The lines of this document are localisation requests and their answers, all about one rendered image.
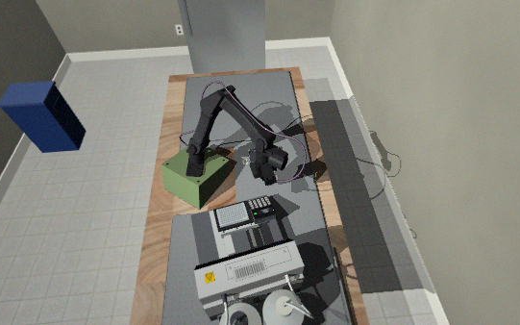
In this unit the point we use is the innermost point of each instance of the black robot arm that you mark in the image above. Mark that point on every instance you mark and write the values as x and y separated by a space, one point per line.
265 150

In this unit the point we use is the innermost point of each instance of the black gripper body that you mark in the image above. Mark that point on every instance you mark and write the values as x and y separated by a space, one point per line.
254 171

